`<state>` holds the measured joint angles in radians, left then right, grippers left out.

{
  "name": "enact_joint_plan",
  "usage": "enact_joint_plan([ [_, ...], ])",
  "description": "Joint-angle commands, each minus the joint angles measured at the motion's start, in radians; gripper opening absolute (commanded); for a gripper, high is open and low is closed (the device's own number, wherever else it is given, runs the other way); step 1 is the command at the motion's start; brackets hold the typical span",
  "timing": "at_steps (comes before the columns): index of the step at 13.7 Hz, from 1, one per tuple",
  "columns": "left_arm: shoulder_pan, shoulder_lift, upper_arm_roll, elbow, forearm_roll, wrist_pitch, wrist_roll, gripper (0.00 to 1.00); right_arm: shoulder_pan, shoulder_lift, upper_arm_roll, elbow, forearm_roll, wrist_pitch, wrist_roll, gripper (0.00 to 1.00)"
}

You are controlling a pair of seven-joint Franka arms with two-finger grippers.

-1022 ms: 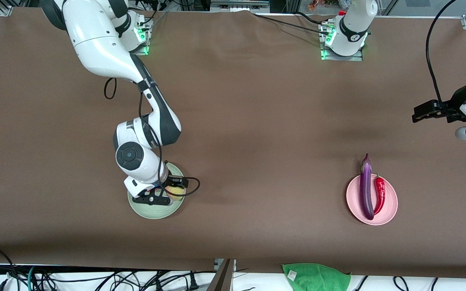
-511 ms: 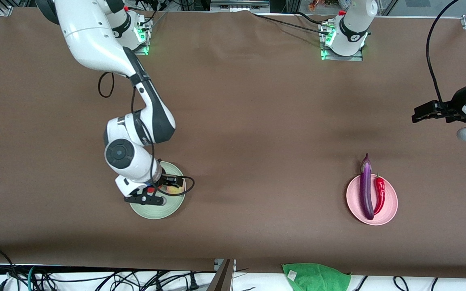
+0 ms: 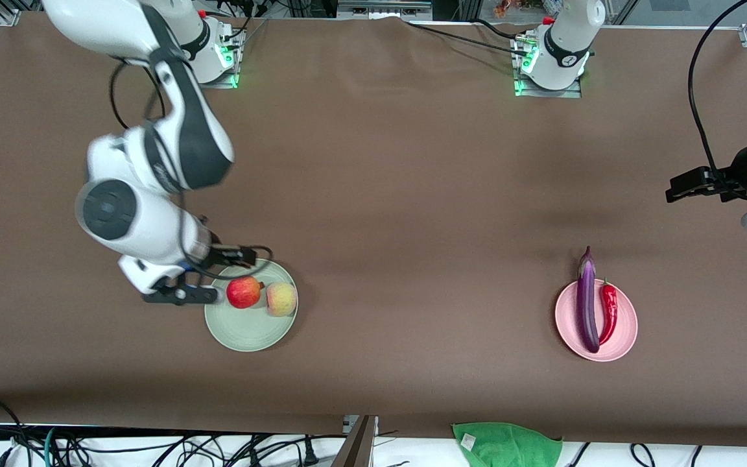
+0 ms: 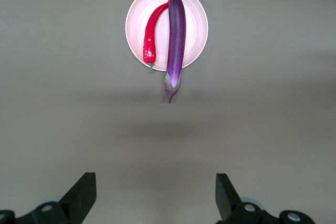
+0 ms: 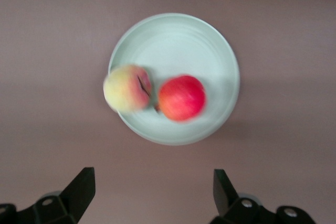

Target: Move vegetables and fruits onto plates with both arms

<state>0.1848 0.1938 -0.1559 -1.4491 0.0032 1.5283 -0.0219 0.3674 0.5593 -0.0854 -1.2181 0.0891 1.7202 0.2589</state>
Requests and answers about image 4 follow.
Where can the long purple eggplant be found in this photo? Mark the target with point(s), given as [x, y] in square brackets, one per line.
[176, 37]

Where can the brown table cover sheet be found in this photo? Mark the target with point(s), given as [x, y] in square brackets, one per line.
[52, 77]

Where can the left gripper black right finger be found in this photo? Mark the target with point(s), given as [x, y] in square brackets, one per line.
[228, 197]

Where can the red chili pepper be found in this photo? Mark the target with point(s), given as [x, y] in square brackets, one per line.
[149, 45]

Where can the pink round plate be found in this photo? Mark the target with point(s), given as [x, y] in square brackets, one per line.
[194, 24]

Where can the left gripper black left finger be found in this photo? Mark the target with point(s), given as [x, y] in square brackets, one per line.
[78, 197]

